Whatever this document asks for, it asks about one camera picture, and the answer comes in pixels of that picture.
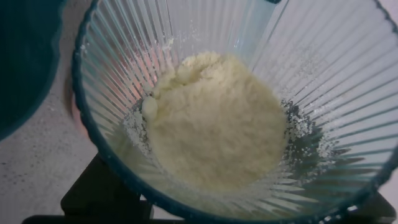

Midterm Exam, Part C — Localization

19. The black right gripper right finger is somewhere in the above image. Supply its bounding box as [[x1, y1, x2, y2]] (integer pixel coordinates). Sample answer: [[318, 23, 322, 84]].
[[351, 191, 397, 220]]

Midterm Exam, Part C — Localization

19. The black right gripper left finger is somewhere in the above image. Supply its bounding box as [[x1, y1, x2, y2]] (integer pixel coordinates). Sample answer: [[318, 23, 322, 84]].
[[60, 152, 155, 220]]

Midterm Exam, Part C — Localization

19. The pale yellow powder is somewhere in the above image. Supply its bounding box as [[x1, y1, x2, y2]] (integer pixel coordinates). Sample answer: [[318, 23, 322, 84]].
[[141, 51, 289, 190]]

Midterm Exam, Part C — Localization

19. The clear ribbed teal-rimmed cup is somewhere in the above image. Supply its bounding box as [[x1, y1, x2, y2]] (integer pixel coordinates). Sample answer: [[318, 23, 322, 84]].
[[70, 0, 398, 224]]

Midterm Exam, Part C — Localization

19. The teal plastic bowl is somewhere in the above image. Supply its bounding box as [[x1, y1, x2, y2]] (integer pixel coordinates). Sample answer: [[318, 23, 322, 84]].
[[0, 0, 68, 142]]

